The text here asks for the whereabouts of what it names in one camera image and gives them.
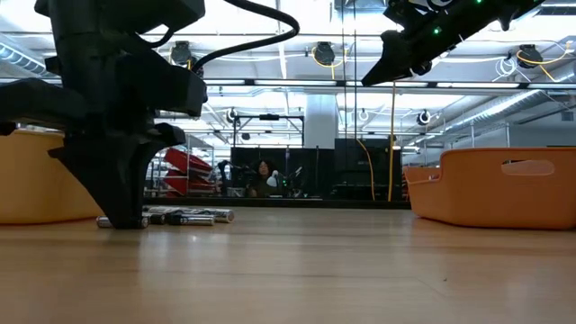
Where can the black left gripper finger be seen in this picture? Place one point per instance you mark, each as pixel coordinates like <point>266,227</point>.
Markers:
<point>117,180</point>

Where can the silver black Energizer battery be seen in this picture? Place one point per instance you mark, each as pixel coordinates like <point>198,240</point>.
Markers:
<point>198,220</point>
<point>171,209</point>
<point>157,219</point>
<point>101,222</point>
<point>225,216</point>

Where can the yellow plastic bin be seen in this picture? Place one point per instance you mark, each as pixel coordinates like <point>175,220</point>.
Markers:
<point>31,189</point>

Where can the orange plastic bin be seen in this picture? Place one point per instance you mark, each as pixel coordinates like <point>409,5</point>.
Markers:
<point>495,202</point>

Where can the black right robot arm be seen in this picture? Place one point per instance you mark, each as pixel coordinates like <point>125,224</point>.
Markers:
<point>504,6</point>

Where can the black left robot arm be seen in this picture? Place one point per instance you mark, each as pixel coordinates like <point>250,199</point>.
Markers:
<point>112,13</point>

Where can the red plastic storage bin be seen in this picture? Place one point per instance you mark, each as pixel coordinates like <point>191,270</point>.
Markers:
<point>189,162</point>
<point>180,184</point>

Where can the white square pillar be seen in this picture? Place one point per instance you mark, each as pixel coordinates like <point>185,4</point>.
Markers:
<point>320,121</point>

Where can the black cabinet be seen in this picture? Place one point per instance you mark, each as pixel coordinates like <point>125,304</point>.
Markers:
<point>351,171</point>

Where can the long ceiling light bar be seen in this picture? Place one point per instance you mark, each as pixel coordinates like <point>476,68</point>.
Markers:
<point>249,83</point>

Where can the person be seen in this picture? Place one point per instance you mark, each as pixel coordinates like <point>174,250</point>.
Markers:
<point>263,167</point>

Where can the white lamp shade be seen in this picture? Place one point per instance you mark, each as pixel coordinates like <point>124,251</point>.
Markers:
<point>272,181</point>

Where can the silver ceiling air duct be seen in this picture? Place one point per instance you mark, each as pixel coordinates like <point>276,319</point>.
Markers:
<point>517,103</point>
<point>22,58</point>

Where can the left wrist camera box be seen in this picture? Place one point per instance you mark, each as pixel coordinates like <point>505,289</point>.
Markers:
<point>162,85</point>

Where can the black metal gantry frame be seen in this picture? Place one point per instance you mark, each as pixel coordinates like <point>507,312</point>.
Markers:
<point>269,117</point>

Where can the black table edge rail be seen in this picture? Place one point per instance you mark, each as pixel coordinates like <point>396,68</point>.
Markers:
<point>270,203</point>

